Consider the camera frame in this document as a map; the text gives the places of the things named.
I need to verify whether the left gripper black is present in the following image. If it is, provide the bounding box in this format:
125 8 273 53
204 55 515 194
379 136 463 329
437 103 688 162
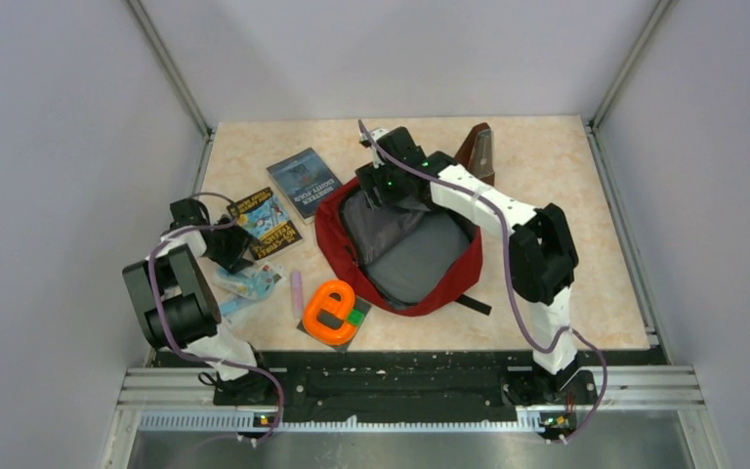
201 214 263 274

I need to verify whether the colourful illustrated children's book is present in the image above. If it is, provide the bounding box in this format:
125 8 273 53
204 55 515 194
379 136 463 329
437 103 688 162
227 187 303 261

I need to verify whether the red backpack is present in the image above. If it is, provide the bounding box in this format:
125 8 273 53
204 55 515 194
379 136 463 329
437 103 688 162
314 180 492 318

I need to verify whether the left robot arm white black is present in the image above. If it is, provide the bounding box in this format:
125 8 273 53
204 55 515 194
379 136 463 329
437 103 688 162
122 194 274 404

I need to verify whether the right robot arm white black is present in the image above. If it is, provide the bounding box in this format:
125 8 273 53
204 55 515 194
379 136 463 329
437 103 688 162
355 124 579 403

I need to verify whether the light blue blister pack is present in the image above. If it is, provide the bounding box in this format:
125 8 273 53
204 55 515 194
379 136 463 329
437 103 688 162
213 263 286 300

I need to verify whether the pink eraser stick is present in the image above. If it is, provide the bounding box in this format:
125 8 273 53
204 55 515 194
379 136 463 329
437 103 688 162
289 271 304 320

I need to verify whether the dark blue paperback book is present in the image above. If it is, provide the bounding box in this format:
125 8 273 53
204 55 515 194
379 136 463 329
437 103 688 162
267 148 343 224

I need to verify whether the brown wooden metronome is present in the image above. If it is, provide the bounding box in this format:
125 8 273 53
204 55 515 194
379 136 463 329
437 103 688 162
454 122 495 186

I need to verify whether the orange plastic letter toy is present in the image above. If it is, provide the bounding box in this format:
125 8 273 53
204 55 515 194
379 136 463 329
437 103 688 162
301 279 356 346

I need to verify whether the green toy block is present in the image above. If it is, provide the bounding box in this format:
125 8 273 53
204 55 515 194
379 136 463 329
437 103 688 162
346 309 366 327

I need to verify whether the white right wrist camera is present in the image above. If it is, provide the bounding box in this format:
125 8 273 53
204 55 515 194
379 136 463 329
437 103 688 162
359 127 389 168

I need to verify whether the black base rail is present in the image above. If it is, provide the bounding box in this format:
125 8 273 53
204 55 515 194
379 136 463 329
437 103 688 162
154 349 667 429

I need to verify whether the aluminium frame post left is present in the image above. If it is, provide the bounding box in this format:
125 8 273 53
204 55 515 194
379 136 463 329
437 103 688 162
123 0 213 142

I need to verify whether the aluminium frame post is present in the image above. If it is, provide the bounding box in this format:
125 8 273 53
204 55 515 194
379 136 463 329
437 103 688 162
588 0 679 134
123 0 213 142

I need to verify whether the aluminium frame post right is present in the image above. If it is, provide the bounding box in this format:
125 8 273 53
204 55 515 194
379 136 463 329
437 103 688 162
588 0 679 134

